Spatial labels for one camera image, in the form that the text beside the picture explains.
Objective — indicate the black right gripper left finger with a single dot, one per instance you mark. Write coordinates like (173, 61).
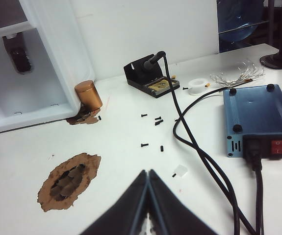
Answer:
(121, 215)

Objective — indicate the black soldering iron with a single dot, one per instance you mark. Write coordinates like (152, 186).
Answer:
(150, 62)

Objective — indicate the small white plastic block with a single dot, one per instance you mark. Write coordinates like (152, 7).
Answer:
(182, 171)

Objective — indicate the small orange connector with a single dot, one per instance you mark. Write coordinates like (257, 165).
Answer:
(207, 85)
(174, 77)

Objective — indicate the white solder spool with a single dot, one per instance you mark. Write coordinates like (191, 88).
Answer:
(192, 88)

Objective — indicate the blue metal power supply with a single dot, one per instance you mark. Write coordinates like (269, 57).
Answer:
(256, 110)

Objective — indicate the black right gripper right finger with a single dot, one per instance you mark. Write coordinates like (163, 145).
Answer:
(177, 215)

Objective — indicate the blue water jug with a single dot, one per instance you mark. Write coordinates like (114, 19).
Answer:
(238, 31)

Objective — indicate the black soldering iron stand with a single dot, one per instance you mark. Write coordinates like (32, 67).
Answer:
(135, 78)

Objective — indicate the black dispenser tap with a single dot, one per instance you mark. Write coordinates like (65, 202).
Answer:
(19, 58)

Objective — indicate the copper cylindrical canister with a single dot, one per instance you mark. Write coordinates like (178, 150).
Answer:
(88, 95)

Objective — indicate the white AUX water dispenser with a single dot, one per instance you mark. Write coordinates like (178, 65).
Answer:
(57, 49)

